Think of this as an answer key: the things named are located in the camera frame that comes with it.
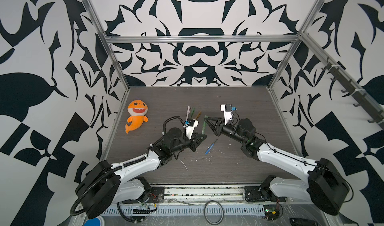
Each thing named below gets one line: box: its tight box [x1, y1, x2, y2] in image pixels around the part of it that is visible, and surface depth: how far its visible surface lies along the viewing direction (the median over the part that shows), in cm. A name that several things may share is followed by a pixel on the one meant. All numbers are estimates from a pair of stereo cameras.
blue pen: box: [204, 139, 218, 155], surface depth 91 cm
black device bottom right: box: [289, 217, 319, 226], surface depth 69 cm
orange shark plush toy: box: [125, 100, 149, 134], surface depth 98 cm
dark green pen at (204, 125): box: [201, 120, 207, 135], surface depth 74 cm
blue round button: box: [83, 217, 102, 226], surface depth 68 cm
